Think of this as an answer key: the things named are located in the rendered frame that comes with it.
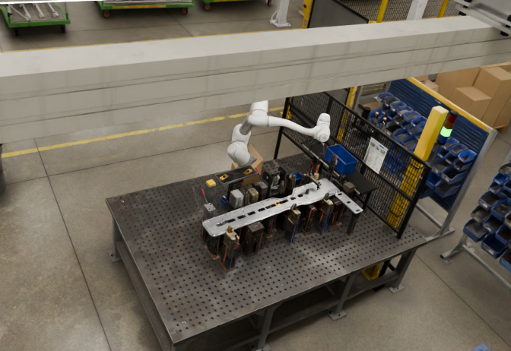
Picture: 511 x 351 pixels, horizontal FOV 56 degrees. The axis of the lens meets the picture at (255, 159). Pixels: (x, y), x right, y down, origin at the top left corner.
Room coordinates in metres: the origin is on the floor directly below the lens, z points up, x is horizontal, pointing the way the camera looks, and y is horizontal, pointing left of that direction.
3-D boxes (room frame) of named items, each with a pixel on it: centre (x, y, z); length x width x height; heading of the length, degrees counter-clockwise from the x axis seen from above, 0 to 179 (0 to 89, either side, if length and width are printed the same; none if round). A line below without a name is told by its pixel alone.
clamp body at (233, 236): (2.70, 0.07, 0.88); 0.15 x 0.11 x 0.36; 40
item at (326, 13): (5.99, -0.70, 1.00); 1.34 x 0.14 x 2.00; 36
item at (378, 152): (3.81, -1.10, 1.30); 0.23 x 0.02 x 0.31; 40
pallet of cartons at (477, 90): (7.26, -3.30, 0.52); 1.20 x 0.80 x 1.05; 123
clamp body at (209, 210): (2.96, 0.30, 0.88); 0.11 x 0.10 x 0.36; 40
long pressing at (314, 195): (3.20, -0.25, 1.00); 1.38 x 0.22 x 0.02; 130
